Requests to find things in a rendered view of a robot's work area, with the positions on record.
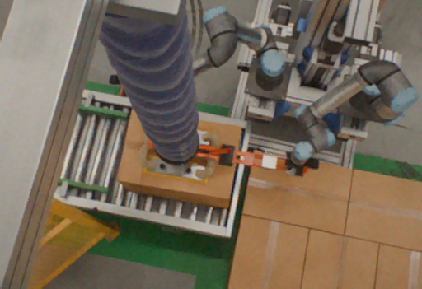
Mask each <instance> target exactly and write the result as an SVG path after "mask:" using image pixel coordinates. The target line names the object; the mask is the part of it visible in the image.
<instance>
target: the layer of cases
mask: <svg viewBox="0 0 422 289"><path fill-rule="evenodd" d="M226 289H422V183H420V182H416V181H413V180H408V179H402V178H397V177H390V176H386V175H380V174H375V173H372V172H368V171H364V170H352V169H350V168H345V167H342V166H338V165H332V164H324V163H320V162H319V169H318V170H312V169H309V168H308V171H307V173H306V174H305V175H304V176H303V177H302V178H301V176H299V175H297V176H296V177H293V175H286V171H282V170H268V169H261V167H257V166H249V170H248V174H247V177H246V188H245V193H244V196H243V200H242V204H241V215H240V218H239V222H238V227H237V238H236V241H235V245H234V250H233V253H232V261H231V267H230V272H229V276H228V280H227V287H226Z"/></svg>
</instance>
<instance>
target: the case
mask: <svg viewBox="0 0 422 289"><path fill-rule="evenodd" d="M198 128H203V129H208V130H212V131H215V135H216V136H218V138H219V144H218V147H220V145H221V146H222V144H227V145H231V146H235V147H236V151H238V148H239V142H240V138H241V126H236V125H231V124H224V123H219V122H210V121H206V120H202V119H200V120H199V126H198ZM143 144H145V142H143V129H142V124H141V122H140V121H139V119H138V117H137V116H136V113H135V111H134V110H133V109H132V112H131V119H130V122H129V127H128V132H127V135H126V138H125V145H124V150H123V154H122V157H121V161H120V169H119V174H118V177H117V180H118V181H119V182H120V184H121V185H123V186H124V188H125V189H126V190H128V191H129V192H133V193H140V194H145V195H153V196H158V197H162V198H169V199H174V200H182V201H186V202H191V203H198V204H203V205H210V206H215V207H223V208H226V209H228V206H229V203H230V199H231V190H232V182H233V178H234V173H235V169H236V163H234V165H232V167H231V166H226V165H219V164H218V163H217V161H218V160H216V159H215V168H214V170H213V173H212V174H211V175H210V176H209V177H208V179H207V184H197V183H193V182H189V181H184V180H180V179H168V178H164V177H160V176H155V175H148V174H143V173H142V171H143V166H142V165H141V164H139V161H138V156H139V153H140V150H141V149H140V148H142V145H143ZM147 155H149V156H157V153H156V152H155V150H154V149H150V150H149V149H148V151H147ZM157 157H158V156H157ZM190 163H200V164H203V165H207V164H208V162H207V159H205V158H199V157H195V158H193V159H192V161H191V162H190Z"/></svg>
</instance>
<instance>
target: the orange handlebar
mask: <svg viewBox="0 0 422 289"><path fill-rule="evenodd" d="M147 146H148V147H150V148H153V149H154V147H153V145H152V141H151V140H150V139H148V140H147ZM219 148H220V147H208V146H205V145H199V149H204V150H208V151H212V150H219ZM236 155H237V156H244V157H243V160H241V159H237V158H235V161H234V163H241V164H243V165H249V166H257V167H262V163H257V162H253V159H254V158H258V159H262V158H263V156H262V155H258V154H255V153H249V152H241V151H236ZM195 156H199V157H203V158H212V159H216V160H217V159H218V156H216V155H211V154H208V153H199V152H198V153H196V155H195ZM285 161H286V159H283V158H278V159H277V162H278V163H284V162H285ZM276 170H282V171H286V170H288V168H283V167H282V166H276Z"/></svg>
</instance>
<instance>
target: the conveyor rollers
mask: <svg viewBox="0 0 422 289"><path fill-rule="evenodd" d="M85 114H86V113H85V112H81V111H78V112H77V117H76V119H75V122H74V127H73V131H72V135H71V137H70V140H69V144H68V149H67V153H66V156H65V158H64V161H63V165H62V170H61V174H60V176H59V178H62V179H68V172H69V170H70V166H71V164H72V161H73V157H74V151H75V148H76V145H77V141H78V138H79V136H80V132H81V127H82V122H83V120H84V117H85ZM98 119H99V115H95V114H91V119H90V121H89V124H88V127H87V135H86V137H85V140H84V143H83V146H82V150H81V154H80V159H79V162H78V164H77V169H76V171H75V175H74V180H73V181H80V182H82V178H83V176H84V172H85V169H86V164H87V159H88V157H89V153H90V150H91V146H92V140H93V138H94V135H95V131H96V127H97V125H98ZM113 121H114V118H111V117H105V122H104V123H103V129H102V132H101V137H100V140H99V142H98V147H97V151H96V156H95V159H94V161H93V164H92V168H91V175H90V178H89V180H88V183H89V184H94V185H97V179H98V175H99V173H100V169H101V165H102V162H103V156H104V153H105V150H106V146H107V143H108V140H109V134H110V130H111V127H112V124H113ZM127 123H128V121H125V120H120V123H119V127H118V128H117V132H116V135H115V142H114V146H113V148H112V152H111V154H110V159H109V165H108V168H107V171H106V174H105V178H104V181H103V185H102V186H104V187H108V188H109V189H110V188H111V185H112V182H113V179H114V173H115V168H116V165H117V162H118V159H119V157H120V148H121V146H122V142H123V140H124V135H125V129H126V126H127ZM243 137H244V132H242V131H241V138H240V142H239V148H238V151H241V144H242V140H243ZM237 166H238V163H236V169H235V173H234V178H233V182H232V190H231V198H232V191H233V188H234V184H235V180H236V172H237ZM61 189H62V185H61V184H57V187H56V189H55V193H61ZM94 192H95V191H89V190H86V192H85V197H84V198H85V199H90V200H92V198H93V195H94ZM124 192H125V188H124V186H123V185H121V184H120V183H119V185H118V188H117V191H116V195H115V200H114V202H113V204H114V205H118V206H121V207H122V203H123V201H124ZM78 194H79V188H75V187H71V190H70V193H69V196H73V197H76V198H77V197H78ZM108 196H109V194H107V193H101V196H100V198H99V202H103V203H107V202H108ZM139 196H140V193H133V192H132V193H131V196H130V202H129V207H131V208H135V209H136V208H137V206H138V200H139ZM154 198H155V196H153V195H147V197H146V201H145V204H144V207H143V211H145V212H151V211H152V205H153V201H154ZM169 200H170V199H169V198H162V200H161V202H160V206H159V209H158V212H157V213H159V214H162V215H166V213H167V206H168V203H169ZM230 206H231V199H230V203H229V206H228V209H226V208H223V207H221V209H220V217H219V220H218V226H221V227H226V224H227V217H228V213H229V210H230ZM214 207H215V206H210V205H206V206H205V210H204V220H203V223H207V224H211V221H212V217H213V211H214ZM183 208H184V201H182V200H176V205H175V208H174V211H173V216H174V217H179V218H181V215H182V212H183ZM198 210H199V204H198V203H191V205H190V210H189V217H188V220H190V221H196V217H197V215H198Z"/></svg>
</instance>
